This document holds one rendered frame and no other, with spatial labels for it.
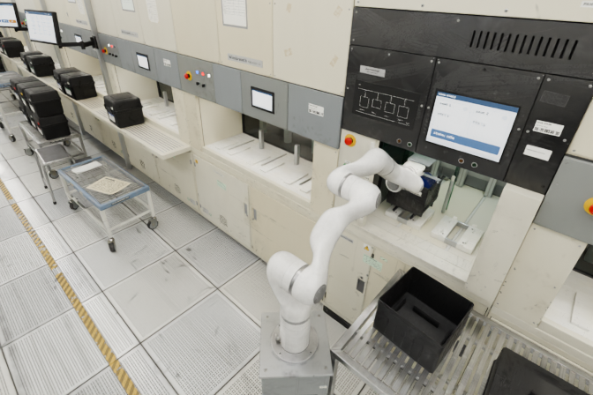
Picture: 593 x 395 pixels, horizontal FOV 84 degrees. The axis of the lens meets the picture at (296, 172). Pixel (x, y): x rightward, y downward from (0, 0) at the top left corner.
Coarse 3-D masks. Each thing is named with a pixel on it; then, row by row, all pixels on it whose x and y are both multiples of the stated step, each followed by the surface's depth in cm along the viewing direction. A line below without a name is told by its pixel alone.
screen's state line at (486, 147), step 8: (432, 136) 136; (440, 136) 134; (448, 136) 132; (456, 136) 130; (464, 144) 129; (472, 144) 127; (480, 144) 125; (488, 144) 123; (488, 152) 124; (496, 152) 122
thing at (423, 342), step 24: (408, 288) 155; (432, 288) 145; (384, 312) 133; (408, 312) 147; (432, 312) 147; (456, 312) 139; (408, 336) 127; (432, 336) 137; (456, 336) 131; (432, 360) 121
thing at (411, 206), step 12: (420, 156) 179; (396, 192) 182; (408, 192) 177; (420, 192) 172; (432, 192) 176; (396, 204) 184; (408, 204) 179; (420, 204) 174; (432, 204) 191; (420, 216) 177
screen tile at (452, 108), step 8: (440, 104) 129; (448, 104) 127; (456, 104) 126; (448, 112) 128; (456, 112) 127; (464, 112) 125; (440, 120) 132; (448, 120) 130; (464, 120) 126; (448, 128) 131; (456, 128) 129; (464, 128) 127
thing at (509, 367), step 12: (504, 348) 123; (504, 360) 119; (516, 360) 120; (528, 360) 120; (492, 372) 121; (504, 372) 116; (516, 372) 116; (528, 372) 116; (540, 372) 116; (492, 384) 112; (504, 384) 112; (516, 384) 112; (528, 384) 112; (540, 384) 112; (552, 384) 112; (564, 384) 112
